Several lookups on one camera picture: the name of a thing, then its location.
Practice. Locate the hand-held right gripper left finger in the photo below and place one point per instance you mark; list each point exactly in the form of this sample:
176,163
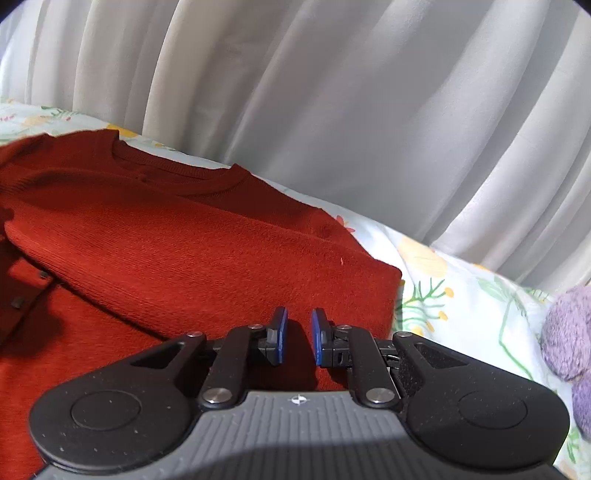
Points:
280,336

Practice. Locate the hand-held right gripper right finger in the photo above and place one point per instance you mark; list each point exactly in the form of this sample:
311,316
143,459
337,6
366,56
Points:
318,337

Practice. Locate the red knit sweater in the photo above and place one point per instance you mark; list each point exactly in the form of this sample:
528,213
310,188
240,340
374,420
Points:
152,258

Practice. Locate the floral bed sheet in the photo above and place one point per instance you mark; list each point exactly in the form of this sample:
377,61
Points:
466,304

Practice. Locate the white curtain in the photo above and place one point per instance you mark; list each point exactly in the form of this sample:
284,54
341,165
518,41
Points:
323,115

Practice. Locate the purple plush toy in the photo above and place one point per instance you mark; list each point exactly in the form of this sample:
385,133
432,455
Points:
570,346

